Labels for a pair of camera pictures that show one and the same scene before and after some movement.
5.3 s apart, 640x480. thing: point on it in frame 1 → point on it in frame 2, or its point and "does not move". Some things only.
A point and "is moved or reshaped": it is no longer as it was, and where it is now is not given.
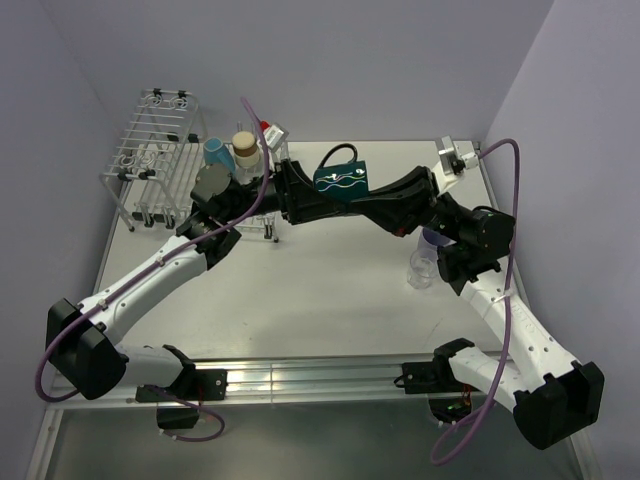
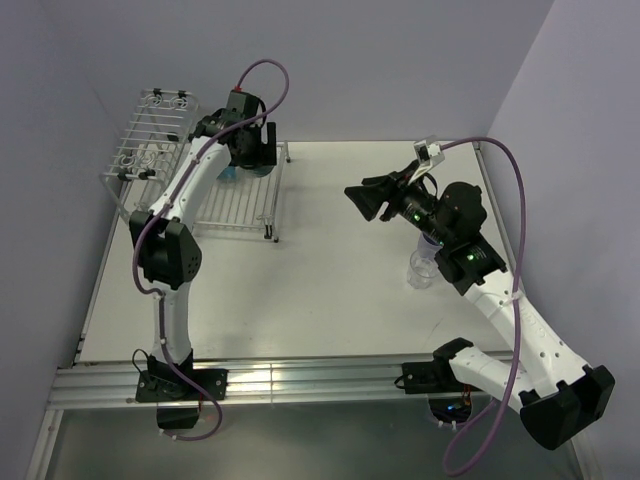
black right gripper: (400, 205) does not move
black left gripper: (300, 202) → (263, 154)
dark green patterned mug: (344, 181) is moved or reshaped
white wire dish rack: (156, 162) does not move
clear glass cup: (423, 268) does not move
